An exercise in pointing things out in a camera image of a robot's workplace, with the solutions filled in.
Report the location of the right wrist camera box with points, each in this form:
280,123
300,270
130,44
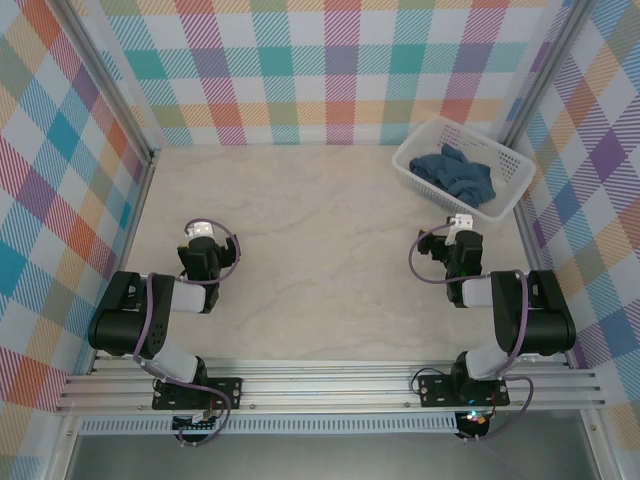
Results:
460,225

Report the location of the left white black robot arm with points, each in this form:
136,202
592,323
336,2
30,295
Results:
125,310

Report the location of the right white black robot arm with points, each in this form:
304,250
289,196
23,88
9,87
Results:
540,320

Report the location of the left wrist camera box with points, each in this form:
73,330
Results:
201,230

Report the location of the white plastic basket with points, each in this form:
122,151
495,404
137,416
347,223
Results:
450,135

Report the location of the blue t-shirt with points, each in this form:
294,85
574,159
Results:
450,172

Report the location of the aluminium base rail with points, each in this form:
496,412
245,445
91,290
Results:
325,387

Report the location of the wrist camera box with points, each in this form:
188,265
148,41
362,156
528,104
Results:
201,230
460,225

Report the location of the aluminium frame post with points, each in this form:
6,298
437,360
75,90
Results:
100,75
545,65

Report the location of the aluminium table side rail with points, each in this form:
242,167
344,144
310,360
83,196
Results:
526,230

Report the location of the small electronics board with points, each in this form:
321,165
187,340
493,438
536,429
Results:
195,424
475,420

